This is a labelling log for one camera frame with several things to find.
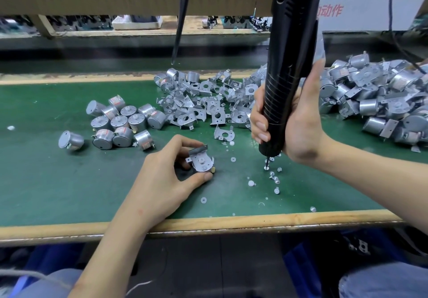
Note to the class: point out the person's right hand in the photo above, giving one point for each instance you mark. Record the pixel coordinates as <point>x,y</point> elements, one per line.
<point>304,130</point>

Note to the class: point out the person's left hand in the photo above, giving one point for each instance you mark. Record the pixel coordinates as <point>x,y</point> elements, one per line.
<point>160,187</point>

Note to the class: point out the silver round motor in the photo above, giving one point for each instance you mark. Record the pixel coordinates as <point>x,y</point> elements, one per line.
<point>204,163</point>

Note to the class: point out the silver metal bracket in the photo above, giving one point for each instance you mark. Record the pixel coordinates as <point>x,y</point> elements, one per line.
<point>197,151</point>

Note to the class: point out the pile of silver motors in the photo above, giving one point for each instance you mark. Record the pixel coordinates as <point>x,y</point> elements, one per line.
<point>117,124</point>

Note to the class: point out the pile of assembled motors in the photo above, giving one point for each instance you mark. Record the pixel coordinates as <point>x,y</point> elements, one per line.
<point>378,94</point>

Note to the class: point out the black electric screwdriver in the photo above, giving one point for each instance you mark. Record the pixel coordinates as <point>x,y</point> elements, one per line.
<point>291,47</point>

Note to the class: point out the pile of metal brackets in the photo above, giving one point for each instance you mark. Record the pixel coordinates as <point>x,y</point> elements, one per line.
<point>200,100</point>

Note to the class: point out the scatter of small silver screws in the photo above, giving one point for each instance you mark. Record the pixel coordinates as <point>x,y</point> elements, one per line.
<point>271,177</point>

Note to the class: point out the dark blue crate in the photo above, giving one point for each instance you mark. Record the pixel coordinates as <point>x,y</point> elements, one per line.
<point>314,264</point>

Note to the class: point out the green bench mat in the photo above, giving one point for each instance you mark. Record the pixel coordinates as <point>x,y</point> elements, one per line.
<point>27,174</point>

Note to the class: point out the blue plastic bin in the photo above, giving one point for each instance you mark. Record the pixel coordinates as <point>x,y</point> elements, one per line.
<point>40,267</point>

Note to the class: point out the grey blue trousers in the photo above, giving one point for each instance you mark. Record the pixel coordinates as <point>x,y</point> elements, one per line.
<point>384,280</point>

